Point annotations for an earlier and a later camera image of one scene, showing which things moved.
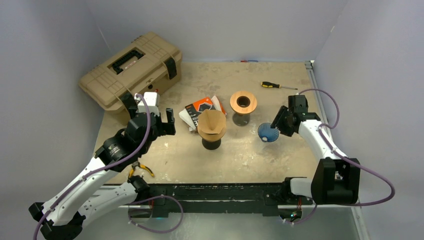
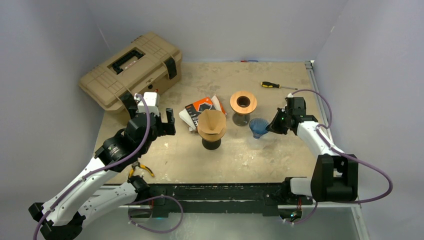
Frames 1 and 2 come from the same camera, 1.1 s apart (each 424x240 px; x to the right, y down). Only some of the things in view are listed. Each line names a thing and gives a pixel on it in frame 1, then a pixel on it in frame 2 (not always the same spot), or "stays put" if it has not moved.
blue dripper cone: (267, 134) -> (258, 126)
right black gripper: (278, 122) stays put
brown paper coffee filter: (211, 121) stays put
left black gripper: (168, 127) stays put
